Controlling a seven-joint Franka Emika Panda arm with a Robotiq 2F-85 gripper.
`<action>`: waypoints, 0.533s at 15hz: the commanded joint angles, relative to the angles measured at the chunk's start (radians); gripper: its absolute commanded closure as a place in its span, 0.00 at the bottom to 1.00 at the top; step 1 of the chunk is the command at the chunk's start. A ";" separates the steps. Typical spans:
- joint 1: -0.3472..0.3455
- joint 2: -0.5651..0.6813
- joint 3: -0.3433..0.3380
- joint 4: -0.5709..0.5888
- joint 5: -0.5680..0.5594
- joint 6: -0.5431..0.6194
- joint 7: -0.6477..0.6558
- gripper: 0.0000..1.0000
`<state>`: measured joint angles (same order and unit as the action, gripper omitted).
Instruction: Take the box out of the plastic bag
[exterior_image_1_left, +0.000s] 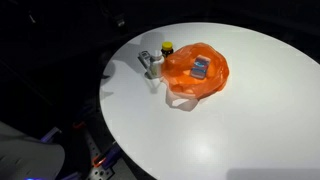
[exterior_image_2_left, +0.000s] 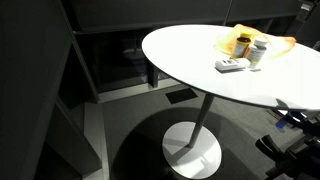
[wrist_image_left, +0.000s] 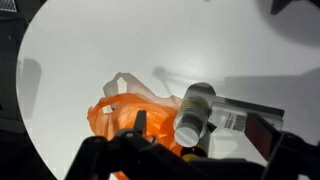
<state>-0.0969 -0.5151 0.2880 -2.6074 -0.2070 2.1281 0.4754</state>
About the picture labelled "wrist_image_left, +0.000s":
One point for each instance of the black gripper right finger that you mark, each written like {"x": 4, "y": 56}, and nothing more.
{"x": 287, "y": 154}

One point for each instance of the brown bottle yellow cap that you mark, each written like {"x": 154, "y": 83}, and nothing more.
{"x": 198, "y": 151}

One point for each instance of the white rectangular box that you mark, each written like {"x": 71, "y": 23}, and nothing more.
{"x": 236, "y": 120}

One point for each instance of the white round pedestal table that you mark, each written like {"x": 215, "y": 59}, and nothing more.
{"x": 72, "y": 48}

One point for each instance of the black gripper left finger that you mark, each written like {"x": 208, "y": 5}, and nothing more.
{"x": 98, "y": 158}

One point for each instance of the orange plastic bag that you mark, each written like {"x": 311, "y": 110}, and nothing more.
{"x": 124, "y": 96}

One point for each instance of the white pill bottle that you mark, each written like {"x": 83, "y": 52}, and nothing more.
{"x": 193, "y": 114}

